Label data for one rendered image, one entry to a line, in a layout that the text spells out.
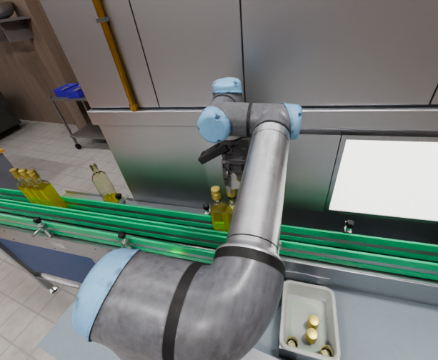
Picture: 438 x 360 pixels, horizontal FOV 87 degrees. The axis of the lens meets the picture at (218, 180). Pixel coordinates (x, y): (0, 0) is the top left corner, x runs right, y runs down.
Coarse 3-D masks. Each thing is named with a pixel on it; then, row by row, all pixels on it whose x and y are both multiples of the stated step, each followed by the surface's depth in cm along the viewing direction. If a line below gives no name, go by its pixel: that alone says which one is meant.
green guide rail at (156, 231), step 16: (0, 208) 130; (16, 208) 124; (32, 208) 119; (80, 224) 116; (96, 224) 111; (112, 224) 108; (128, 224) 103; (144, 224) 100; (176, 240) 100; (192, 240) 97; (208, 240) 94; (224, 240) 91
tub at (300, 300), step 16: (288, 288) 87; (304, 288) 85; (320, 288) 83; (288, 304) 86; (304, 304) 86; (320, 304) 85; (288, 320) 82; (304, 320) 82; (320, 320) 81; (336, 320) 74; (288, 336) 79; (304, 336) 78; (320, 336) 77; (336, 336) 71; (304, 352) 69; (336, 352) 68
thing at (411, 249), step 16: (0, 192) 139; (16, 192) 133; (80, 208) 125; (96, 208) 120; (112, 208) 116; (128, 208) 112; (144, 208) 108; (192, 224) 106; (208, 224) 103; (304, 240) 92; (320, 240) 90; (336, 240) 88; (352, 240) 85; (368, 240) 83; (384, 240) 81; (400, 240) 80; (416, 256) 82; (432, 256) 80
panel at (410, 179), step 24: (360, 144) 71; (384, 144) 69; (408, 144) 68; (432, 144) 66; (360, 168) 76; (384, 168) 74; (408, 168) 72; (432, 168) 70; (336, 192) 85; (360, 192) 82; (384, 192) 79; (408, 192) 77; (432, 192) 75; (408, 216) 83; (432, 216) 80
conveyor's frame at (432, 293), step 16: (0, 224) 124; (16, 240) 128; (32, 240) 122; (48, 240) 116; (64, 240) 110; (80, 240) 109; (96, 256) 112; (288, 256) 90; (304, 272) 90; (320, 272) 87; (336, 272) 85; (352, 272) 82; (368, 272) 81; (352, 288) 88; (368, 288) 86; (384, 288) 83; (400, 288) 81; (416, 288) 78; (432, 288) 76; (432, 304) 82
